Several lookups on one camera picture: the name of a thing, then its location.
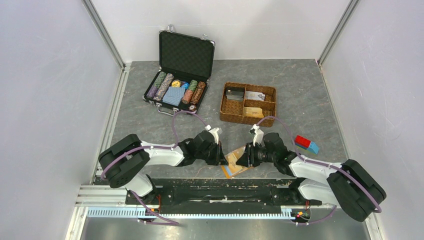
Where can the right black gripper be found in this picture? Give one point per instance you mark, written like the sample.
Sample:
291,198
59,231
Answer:
248,158

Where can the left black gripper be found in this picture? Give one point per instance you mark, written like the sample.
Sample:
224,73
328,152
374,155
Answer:
219,157

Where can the orange card holder wallet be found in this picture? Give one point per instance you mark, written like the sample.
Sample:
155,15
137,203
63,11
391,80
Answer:
232,169

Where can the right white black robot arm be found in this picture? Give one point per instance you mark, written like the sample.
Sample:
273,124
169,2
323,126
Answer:
346,185

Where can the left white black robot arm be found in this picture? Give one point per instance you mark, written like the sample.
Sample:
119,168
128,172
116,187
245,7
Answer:
122,162

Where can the tan card in basket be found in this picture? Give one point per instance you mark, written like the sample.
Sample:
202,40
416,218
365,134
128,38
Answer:
255,112

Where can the black card deck box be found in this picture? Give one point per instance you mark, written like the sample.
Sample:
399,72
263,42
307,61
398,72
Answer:
235,93

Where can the blue playing card deck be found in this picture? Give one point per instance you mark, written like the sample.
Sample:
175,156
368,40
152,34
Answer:
173,95

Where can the woven brown basket tray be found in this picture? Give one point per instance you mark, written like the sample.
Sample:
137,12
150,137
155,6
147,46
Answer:
232,110

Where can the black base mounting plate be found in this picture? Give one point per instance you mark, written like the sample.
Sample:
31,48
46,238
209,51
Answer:
224,196

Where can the red blue toy block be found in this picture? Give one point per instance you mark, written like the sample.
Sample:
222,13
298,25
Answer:
306,144

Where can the loose poker chip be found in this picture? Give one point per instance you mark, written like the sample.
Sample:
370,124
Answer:
192,108

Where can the green orange chip stack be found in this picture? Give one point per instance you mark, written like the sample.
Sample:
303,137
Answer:
189,92

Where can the brown black chip stack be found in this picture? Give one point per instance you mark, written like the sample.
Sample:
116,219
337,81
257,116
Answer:
198,93

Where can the yellow blue loose chips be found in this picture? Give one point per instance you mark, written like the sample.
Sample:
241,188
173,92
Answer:
180,84

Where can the pink grey chip stack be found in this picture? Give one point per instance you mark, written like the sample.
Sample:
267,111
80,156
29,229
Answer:
163,87

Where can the purple green chip stack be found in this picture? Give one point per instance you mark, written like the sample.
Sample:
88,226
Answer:
156,84

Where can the black poker chip case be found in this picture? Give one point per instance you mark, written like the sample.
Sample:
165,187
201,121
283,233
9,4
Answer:
187,58

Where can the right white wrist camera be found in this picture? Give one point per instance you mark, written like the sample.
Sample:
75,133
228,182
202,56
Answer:
257,135

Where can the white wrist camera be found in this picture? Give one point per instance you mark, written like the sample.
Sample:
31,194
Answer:
257,135
215,132

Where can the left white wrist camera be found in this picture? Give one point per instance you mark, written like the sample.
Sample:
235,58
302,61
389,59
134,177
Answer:
215,132

